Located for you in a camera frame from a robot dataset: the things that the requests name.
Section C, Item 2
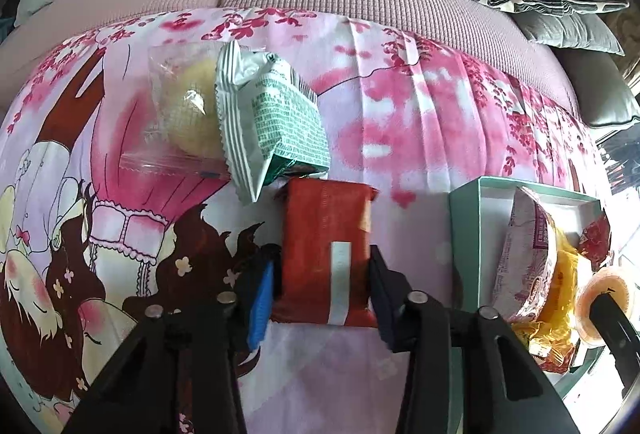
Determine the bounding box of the green white snack packet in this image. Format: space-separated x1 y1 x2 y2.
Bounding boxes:
216 42 331 204

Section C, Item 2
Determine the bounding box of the yellow orange snack packet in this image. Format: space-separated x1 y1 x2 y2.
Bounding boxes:
512 229 582 374

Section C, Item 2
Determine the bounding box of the red foil snack packet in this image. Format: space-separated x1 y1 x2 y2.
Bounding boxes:
271 178 378 328

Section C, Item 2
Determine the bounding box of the orange round wrapped snack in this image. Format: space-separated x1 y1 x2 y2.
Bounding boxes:
574 267 634 347

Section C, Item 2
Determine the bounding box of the clear yellow cake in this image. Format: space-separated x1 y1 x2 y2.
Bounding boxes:
120 42 230 181

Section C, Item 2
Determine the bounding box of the red bow-shaped snack packet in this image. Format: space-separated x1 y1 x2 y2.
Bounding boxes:
577 212 612 272

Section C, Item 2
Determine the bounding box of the pink snack packet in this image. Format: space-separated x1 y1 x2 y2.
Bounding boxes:
491 187 558 323

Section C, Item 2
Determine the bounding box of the grey satin pillow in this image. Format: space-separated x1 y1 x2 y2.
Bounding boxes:
511 11 625 56

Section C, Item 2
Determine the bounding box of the teal shallow cardboard tray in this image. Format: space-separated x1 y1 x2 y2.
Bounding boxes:
448 175 609 434

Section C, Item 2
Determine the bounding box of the pink cartoon print blanket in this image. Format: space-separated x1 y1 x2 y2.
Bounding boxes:
1 8 608 433

